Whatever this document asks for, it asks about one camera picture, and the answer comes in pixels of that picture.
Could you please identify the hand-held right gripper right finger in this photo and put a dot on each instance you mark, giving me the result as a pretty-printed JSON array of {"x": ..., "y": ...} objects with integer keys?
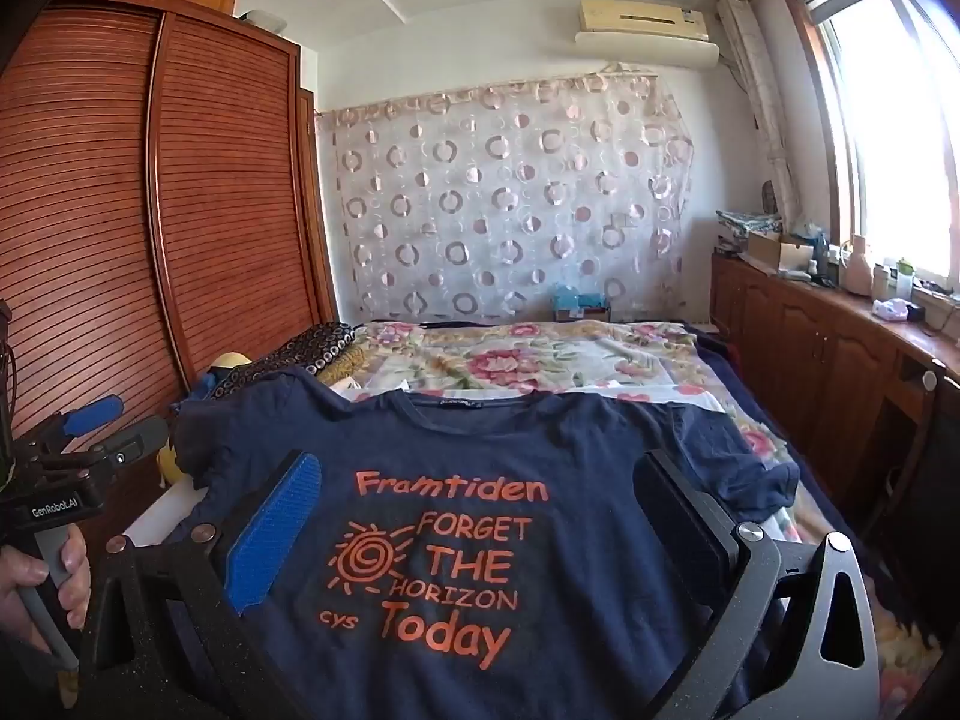
[{"x": 675, "y": 517}]

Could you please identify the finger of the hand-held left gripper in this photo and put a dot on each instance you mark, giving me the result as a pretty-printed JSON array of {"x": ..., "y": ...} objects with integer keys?
[
  {"x": 135, "y": 439},
  {"x": 94, "y": 412}
]

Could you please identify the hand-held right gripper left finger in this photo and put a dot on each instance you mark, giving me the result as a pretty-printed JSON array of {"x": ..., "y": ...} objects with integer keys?
[{"x": 274, "y": 532}]

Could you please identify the navy printed t-shirt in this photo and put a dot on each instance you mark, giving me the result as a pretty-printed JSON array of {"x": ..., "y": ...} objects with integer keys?
[{"x": 465, "y": 450}]

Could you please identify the person's left hand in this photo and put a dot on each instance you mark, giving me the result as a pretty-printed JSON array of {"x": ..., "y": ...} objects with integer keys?
[{"x": 75, "y": 570}]

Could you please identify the blue folded cloth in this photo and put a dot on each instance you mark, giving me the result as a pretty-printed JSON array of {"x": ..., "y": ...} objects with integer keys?
[{"x": 217, "y": 384}]

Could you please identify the floral bed blanket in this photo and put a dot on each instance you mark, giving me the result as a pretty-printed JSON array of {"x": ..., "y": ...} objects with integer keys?
[{"x": 540, "y": 345}]

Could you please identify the wooden window cabinet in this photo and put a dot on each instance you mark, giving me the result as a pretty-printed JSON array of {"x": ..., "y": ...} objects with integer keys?
[{"x": 810, "y": 337}]

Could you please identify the blue tissue box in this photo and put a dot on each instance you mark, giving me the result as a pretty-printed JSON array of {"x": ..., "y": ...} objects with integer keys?
[{"x": 581, "y": 307}]

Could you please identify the wooden slatted wardrobe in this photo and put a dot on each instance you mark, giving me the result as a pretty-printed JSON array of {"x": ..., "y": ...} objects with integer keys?
[{"x": 225, "y": 202}]

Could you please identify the dark chair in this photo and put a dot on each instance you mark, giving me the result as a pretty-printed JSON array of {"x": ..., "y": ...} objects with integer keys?
[{"x": 930, "y": 502}]

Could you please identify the cardboard box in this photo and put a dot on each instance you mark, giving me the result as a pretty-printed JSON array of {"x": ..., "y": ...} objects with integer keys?
[{"x": 765, "y": 247}]

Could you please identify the pink crumpled bag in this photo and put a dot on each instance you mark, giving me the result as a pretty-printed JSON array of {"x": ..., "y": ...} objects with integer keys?
[{"x": 891, "y": 309}]

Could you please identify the dark bottle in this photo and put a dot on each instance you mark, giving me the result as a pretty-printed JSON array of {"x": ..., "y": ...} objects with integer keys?
[{"x": 821, "y": 255}]

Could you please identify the stack of folded fabrics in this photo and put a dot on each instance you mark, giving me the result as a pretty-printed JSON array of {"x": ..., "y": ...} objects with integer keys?
[{"x": 750, "y": 223}]

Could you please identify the pink bottle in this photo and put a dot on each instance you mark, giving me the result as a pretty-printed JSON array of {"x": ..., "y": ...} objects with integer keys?
[{"x": 855, "y": 270}]

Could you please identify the white bottle green cap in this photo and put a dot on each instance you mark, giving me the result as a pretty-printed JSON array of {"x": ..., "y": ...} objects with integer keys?
[{"x": 904, "y": 277}]

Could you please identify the sheer circle patterned curtain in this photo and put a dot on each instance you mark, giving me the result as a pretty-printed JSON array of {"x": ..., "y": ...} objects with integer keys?
[{"x": 487, "y": 202}]

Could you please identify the white box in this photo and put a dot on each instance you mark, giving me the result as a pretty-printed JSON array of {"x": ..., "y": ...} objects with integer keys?
[{"x": 259, "y": 18}]

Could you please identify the white window curtain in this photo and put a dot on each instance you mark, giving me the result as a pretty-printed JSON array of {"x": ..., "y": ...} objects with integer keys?
[{"x": 757, "y": 90}]

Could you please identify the window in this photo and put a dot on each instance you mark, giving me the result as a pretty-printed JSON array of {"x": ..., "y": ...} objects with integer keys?
[{"x": 892, "y": 127}]

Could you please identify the white air conditioner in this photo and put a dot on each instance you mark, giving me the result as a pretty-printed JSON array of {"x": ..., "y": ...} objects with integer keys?
[{"x": 645, "y": 22}]

